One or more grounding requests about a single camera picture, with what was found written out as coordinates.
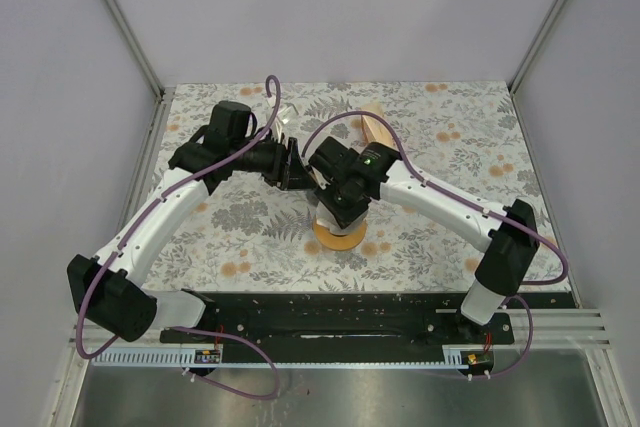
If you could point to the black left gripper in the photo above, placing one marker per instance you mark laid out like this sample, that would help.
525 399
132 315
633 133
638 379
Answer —
289 169

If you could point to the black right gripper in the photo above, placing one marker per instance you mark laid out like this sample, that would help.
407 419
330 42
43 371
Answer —
344 216

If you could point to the beige filter stack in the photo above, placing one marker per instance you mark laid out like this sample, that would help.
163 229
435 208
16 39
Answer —
373 130

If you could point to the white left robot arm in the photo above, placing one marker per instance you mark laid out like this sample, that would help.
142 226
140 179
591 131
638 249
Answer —
107 288

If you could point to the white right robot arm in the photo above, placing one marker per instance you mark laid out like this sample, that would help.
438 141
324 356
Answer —
505 235

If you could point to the floral patterned tablecloth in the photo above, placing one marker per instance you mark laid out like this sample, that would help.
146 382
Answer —
250 237

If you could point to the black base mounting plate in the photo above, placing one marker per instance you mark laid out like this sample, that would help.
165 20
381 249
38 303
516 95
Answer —
334 330

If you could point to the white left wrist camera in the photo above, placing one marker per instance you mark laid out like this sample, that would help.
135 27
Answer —
287 113

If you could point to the aluminium frame rail left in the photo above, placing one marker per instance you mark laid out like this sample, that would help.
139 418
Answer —
134 47

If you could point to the aluminium frame rail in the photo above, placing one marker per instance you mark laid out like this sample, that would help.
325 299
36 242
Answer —
535 48
134 47

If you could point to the white slotted cable duct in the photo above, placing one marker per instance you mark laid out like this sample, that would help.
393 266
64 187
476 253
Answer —
179 357

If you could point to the aluminium frame rail right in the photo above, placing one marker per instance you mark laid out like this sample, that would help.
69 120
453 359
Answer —
535 48

